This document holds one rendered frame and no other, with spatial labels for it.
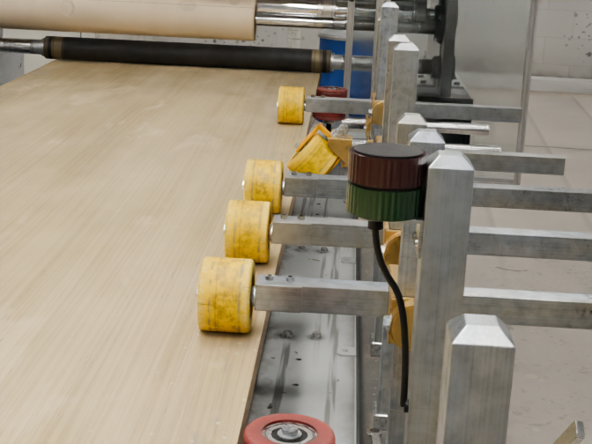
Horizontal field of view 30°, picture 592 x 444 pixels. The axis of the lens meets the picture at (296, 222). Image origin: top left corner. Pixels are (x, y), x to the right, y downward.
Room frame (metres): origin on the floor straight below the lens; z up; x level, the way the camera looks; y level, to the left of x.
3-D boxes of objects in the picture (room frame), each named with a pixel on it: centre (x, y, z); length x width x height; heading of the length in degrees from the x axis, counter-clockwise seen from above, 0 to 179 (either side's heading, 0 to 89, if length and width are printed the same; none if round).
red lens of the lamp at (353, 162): (0.83, -0.07, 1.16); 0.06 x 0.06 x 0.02
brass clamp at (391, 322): (1.10, -0.13, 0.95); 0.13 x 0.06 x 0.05; 178
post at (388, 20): (2.33, -0.17, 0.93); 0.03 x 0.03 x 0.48; 88
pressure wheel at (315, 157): (1.87, -0.02, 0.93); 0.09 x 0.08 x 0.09; 88
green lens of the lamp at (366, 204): (0.83, -0.07, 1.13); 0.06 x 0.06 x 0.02
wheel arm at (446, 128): (2.86, -0.28, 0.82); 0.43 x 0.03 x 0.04; 88
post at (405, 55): (1.58, -0.15, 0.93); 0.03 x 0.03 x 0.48; 88
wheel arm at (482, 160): (1.86, -0.27, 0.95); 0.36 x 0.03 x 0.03; 88
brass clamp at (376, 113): (2.35, -0.18, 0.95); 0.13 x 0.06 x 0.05; 178
